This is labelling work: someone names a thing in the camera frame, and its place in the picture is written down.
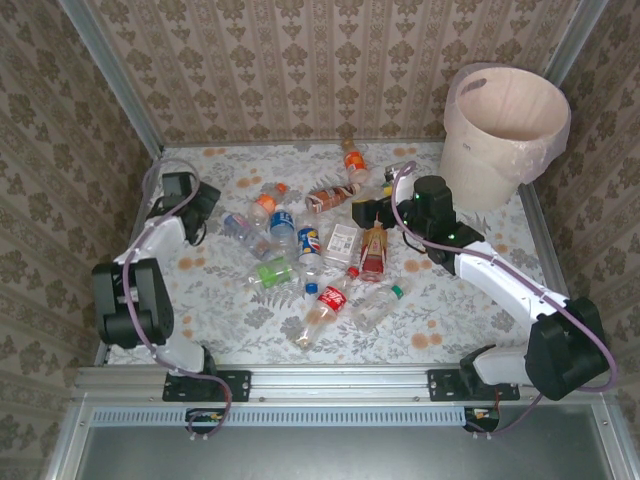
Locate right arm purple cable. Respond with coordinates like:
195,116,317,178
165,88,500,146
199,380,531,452
391,160,620,442

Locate grey sheet metal panel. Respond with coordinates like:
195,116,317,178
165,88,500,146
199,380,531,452
44,402,640,480

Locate aluminium frame post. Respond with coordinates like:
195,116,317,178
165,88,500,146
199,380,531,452
542,0,612,89
58,0,166,157

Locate grey slotted cable duct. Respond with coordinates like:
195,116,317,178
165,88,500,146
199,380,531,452
91,405,501,427

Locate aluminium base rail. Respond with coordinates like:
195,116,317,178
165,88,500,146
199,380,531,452
73,364,619,404

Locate floral patterned table cover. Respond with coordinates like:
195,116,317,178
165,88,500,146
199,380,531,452
107,144,566,367

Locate orange label orange cap bottle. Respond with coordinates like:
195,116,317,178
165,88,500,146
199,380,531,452
248,182,290,226

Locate gold red label bottle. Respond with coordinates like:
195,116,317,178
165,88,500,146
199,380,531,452
359,217,389,284

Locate orange label juice bottle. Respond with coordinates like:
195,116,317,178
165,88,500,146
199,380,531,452
341,138,371,185

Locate blue Pepsi plastic bottle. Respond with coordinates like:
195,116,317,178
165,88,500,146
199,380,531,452
296,219,323,277

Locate beige round waste bin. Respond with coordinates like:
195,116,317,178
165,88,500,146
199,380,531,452
438,63,572,211

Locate brown label plastic bottle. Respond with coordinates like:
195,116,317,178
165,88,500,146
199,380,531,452
304,182,362,214

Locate aluminium rear frame rail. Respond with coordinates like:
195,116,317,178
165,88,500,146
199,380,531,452
162,141,446,150

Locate blue label water bottle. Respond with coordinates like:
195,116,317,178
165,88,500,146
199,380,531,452
269,203,298,257

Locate translucent plastic bin liner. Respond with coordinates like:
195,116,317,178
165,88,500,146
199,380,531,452
443,62,572,184

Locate white label clear bottle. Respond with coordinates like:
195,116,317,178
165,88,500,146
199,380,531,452
321,222,362,266

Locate green label clear bottle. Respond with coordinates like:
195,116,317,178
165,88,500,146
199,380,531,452
243,257,303,292

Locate crushed clear purple tinted bottle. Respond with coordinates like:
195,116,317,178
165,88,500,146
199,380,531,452
221,212,275,262

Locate red Coca-Cola plastic bottle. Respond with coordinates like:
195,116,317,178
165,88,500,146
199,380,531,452
293,266,361,351

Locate clear bottle green cap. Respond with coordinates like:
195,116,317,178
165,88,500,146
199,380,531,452
359,182,394,201
349,283,409,332

